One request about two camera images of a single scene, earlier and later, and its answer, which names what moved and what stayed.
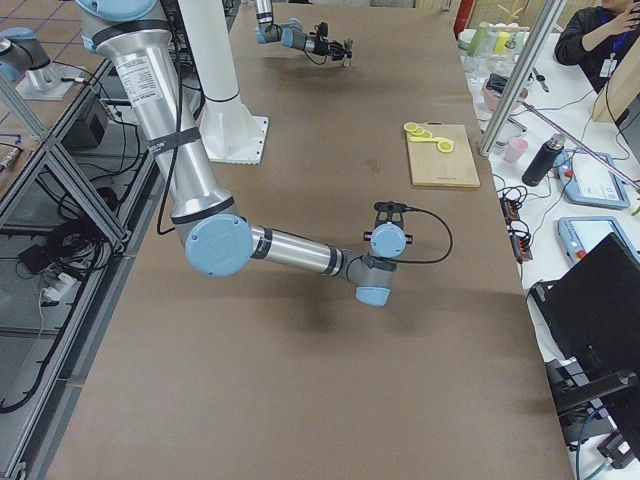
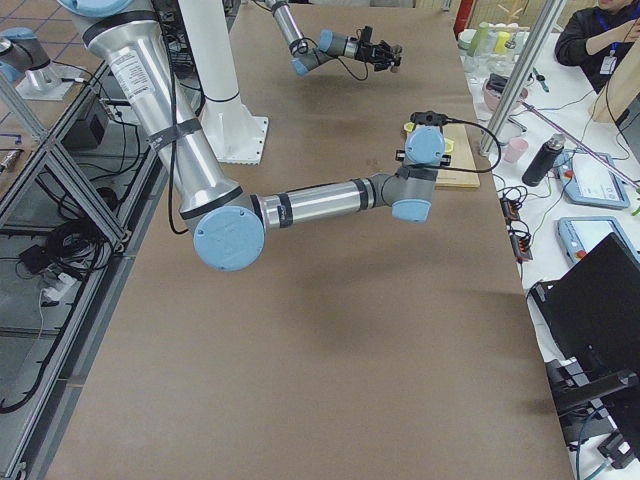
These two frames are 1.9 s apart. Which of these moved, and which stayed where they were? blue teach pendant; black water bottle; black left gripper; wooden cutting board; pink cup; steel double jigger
Moved: black left gripper; steel double jigger
Stayed: wooden cutting board; pink cup; blue teach pendant; black water bottle
